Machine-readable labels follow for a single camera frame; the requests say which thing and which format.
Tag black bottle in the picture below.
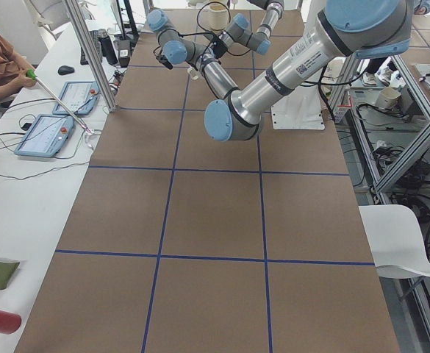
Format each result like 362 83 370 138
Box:
98 29 118 65

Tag white pedestal column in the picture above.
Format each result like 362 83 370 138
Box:
269 0 328 132

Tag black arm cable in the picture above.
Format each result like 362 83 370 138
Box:
177 1 234 71

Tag cream plastic bin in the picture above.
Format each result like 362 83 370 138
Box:
207 3 229 32

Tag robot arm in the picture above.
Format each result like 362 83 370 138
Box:
210 0 284 59
147 1 414 141

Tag black computer mouse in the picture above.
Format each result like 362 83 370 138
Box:
57 65 75 76

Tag green handled reach stick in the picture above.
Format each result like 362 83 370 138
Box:
26 69 96 136

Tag blue teach pendant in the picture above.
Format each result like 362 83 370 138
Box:
14 114 74 158
59 81 100 116

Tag far blue teach pendant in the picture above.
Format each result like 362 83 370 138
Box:
59 81 100 116

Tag near blue teach pendant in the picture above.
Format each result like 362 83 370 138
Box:
14 114 74 158

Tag aluminium frame post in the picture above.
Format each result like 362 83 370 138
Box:
62 0 117 112

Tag white chair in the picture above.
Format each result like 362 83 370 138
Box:
359 204 430 279

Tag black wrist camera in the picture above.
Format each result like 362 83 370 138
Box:
153 46 173 70

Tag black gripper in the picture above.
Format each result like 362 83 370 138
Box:
212 38 228 57

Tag white mug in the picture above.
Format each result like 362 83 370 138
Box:
187 67 203 80

